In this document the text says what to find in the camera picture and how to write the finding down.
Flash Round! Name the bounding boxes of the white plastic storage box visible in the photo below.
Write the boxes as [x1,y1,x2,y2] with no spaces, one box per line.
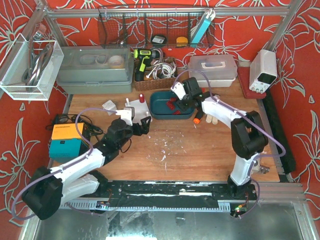
[188,54,238,88]

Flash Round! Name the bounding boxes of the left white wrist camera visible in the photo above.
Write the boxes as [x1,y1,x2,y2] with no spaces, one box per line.
[115,106,135,126]

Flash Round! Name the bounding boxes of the black cable tangle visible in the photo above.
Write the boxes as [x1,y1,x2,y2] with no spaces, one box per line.
[45,113,106,136]

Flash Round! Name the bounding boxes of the white peg base plate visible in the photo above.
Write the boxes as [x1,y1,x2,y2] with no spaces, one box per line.
[125,97,151,124]

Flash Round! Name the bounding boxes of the grey cables in bin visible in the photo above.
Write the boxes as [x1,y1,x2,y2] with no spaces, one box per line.
[21,37,55,92]

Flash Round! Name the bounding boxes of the white power supply unit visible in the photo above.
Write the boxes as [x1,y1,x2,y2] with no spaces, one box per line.
[249,49,277,94]

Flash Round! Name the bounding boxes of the small white cube box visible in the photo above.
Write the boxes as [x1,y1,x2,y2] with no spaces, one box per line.
[102,100,117,116]

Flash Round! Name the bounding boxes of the green yellow cordless drill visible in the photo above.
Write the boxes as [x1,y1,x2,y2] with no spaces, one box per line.
[133,48,160,82]

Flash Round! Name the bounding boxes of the white work glove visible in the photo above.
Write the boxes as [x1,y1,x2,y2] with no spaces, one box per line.
[205,98,219,125]

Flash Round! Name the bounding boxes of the purple cable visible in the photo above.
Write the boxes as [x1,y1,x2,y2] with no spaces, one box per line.
[11,107,121,221]
[173,69,287,218]

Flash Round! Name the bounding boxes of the wicker basket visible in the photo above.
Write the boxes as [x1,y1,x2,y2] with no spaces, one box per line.
[133,57,178,91]

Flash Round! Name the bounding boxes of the red coil spring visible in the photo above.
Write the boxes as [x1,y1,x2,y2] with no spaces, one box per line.
[166,98,176,111]
[139,93,145,104]
[172,110,181,115]

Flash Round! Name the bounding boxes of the clear bag with parts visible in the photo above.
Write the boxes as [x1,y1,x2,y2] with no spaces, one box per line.
[251,162,270,174]

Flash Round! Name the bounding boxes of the black wire mesh shelf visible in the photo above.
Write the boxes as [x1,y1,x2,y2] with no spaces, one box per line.
[97,4,215,49]

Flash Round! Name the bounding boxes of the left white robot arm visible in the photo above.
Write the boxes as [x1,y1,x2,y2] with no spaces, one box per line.
[21,116,152,220]

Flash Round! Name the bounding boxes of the teal plastic tray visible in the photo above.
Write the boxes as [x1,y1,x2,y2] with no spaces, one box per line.
[149,90,195,120]

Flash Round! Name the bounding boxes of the light blue book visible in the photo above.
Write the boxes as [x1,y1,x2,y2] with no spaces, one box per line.
[190,18,211,48]

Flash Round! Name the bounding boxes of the grey plastic toolbox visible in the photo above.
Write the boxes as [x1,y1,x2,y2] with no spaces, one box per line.
[56,46,134,95]

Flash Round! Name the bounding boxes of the clear acrylic wall bin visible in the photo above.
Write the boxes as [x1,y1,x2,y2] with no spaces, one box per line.
[0,34,64,101]

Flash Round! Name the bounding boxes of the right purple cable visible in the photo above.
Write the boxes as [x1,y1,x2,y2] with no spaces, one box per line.
[173,69,287,218]

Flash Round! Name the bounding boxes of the red book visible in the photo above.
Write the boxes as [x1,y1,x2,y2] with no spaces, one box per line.
[236,66,267,100]

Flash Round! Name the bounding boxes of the orange and teal device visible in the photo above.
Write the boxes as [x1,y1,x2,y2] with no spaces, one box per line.
[49,122,91,163]

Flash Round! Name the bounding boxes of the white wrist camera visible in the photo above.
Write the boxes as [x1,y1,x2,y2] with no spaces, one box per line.
[170,82,186,101]
[115,106,135,126]

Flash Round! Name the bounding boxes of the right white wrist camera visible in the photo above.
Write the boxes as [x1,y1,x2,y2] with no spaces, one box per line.
[170,82,186,101]

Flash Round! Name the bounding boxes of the white coiled cables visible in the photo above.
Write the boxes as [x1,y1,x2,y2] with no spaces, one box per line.
[147,62,178,80]

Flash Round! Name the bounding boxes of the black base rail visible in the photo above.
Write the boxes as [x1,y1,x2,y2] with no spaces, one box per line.
[78,179,258,210]

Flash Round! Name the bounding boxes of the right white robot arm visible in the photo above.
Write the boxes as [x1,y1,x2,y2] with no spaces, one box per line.
[170,77,268,198]

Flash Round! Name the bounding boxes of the orange handled screwdriver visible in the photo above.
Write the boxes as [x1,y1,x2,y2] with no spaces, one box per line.
[193,110,204,125]

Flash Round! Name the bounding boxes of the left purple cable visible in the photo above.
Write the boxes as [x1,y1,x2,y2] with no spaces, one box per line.
[11,107,121,221]

